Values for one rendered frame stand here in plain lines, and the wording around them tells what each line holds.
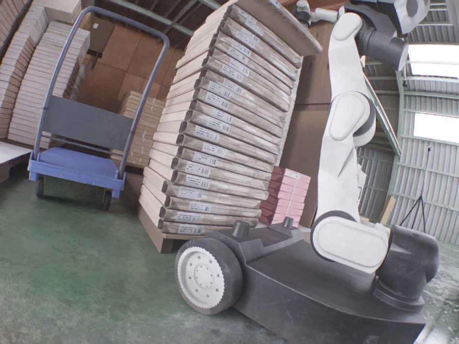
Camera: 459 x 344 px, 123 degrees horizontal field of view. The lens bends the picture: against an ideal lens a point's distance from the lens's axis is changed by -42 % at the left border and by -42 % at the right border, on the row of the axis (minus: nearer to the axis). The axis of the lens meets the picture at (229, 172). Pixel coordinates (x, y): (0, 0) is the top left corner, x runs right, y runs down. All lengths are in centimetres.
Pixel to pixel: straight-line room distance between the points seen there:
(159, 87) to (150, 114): 287
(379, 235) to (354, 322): 22
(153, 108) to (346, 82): 203
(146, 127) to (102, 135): 143
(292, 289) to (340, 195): 28
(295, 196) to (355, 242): 92
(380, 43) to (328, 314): 77
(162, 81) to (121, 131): 433
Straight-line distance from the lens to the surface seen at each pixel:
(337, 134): 59
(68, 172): 101
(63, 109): 98
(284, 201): 136
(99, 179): 101
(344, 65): 74
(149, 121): 238
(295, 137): 193
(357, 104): 61
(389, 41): 79
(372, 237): 56
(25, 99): 223
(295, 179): 139
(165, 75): 532
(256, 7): 98
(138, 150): 237
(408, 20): 97
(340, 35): 78
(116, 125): 98
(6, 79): 208
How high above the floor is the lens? 38
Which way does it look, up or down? 1 degrees down
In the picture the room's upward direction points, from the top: 16 degrees clockwise
